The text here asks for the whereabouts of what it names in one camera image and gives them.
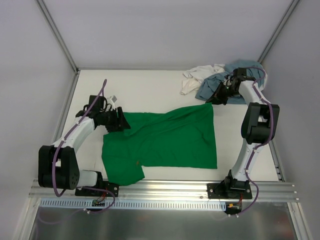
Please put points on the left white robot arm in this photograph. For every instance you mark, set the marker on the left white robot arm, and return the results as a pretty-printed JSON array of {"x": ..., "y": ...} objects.
[{"x": 57, "y": 163}]

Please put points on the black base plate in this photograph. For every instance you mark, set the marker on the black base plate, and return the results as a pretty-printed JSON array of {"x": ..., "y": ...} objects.
[
  {"x": 95, "y": 191},
  {"x": 220, "y": 191}
]

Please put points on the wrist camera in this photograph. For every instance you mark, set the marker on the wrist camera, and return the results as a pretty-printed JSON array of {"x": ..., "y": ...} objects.
[
  {"x": 112, "y": 99},
  {"x": 241, "y": 73}
]

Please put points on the left aluminium frame post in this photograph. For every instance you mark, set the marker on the left aluminium frame post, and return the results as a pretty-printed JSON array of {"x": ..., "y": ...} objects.
[{"x": 56, "y": 33}]

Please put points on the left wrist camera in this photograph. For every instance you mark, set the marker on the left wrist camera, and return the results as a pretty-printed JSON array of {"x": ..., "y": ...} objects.
[{"x": 112, "y": 99}]

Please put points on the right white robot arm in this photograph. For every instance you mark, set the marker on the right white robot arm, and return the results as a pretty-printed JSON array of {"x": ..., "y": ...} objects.
[{"x": 257, "y": 130}]

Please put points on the white slotted cable duct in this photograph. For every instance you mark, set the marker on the white slotted cable duct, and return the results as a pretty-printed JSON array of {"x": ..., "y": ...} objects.
[{"x": 126, "y": 204}]

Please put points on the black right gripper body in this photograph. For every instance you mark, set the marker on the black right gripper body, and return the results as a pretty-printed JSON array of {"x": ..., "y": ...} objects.
[{"x": 223, "y": 90}]

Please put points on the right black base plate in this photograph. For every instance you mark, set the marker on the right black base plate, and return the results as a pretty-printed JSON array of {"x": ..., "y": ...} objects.
[{"x": 220, "y": 191}]

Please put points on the aluminium mounting rail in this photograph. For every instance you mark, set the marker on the aluminium mounting rail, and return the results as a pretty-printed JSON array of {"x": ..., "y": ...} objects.
[{"x": 179, "y": 190}]

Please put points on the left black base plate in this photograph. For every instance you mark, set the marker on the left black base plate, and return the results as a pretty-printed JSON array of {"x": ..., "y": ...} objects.
[{"x": 95, "y": 191}]

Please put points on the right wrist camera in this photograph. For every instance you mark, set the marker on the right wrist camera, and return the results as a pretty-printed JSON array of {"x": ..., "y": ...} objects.
[{"x": 241, "y": 73}]

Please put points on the white t-shirt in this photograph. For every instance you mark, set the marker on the white t-shirt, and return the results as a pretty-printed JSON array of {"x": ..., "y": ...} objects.
[{"x": 194, "y": 77}]

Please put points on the green t-shirt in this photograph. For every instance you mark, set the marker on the green t-shirt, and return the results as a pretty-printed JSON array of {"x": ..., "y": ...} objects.
[{"x": 181, "y": 138}]

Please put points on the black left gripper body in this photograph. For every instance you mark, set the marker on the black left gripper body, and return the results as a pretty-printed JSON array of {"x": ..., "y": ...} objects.
[{"x": 116, "y": 120}]

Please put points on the blue-grey t-shirt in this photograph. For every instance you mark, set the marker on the blue-grey t-shirt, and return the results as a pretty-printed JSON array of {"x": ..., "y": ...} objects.
[{"x": 211, "y": 83}]

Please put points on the aluminium frame post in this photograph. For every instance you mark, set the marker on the aluminium frame post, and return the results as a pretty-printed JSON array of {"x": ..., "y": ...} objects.
[
  {"x": 278, "y": 29},
  {"x": 56, "y": 33}
]

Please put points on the right aluminium frame post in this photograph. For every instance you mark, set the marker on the right aluminium frame post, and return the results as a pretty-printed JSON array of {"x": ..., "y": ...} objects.
[{"x": 278, "y": 29}]

